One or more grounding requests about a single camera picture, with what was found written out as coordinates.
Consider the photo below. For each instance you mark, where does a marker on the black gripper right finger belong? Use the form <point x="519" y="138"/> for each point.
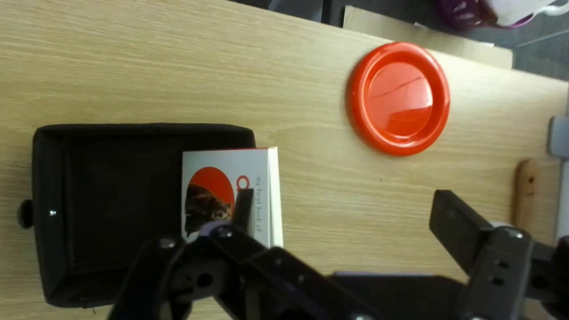
<point x="497" y="266"/>

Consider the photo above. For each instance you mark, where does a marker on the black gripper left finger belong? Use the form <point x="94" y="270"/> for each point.
<point x="259" y="277"/>

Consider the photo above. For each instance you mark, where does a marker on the red packet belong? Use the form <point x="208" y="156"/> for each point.
<point x="259" y="178"/>

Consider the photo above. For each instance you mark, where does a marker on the black fabric box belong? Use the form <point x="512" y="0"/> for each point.
<point x="106" y="206"/>

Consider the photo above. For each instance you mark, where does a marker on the brown wooden stick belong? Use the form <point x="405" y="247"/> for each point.
<point x="529" y="195"/>

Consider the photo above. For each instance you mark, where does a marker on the orange plastic plate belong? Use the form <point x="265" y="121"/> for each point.
<point x="398" y="98"/>

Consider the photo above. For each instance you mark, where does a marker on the brown cardboard sheet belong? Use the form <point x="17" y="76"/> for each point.
<point x="473" y="50"/>

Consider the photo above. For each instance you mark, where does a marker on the purple plastic basket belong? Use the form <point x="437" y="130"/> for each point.
<point x="462" y="14"/>

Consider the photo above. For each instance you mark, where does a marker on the white cup in basket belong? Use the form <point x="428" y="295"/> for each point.
<point x="515" y="9"/>

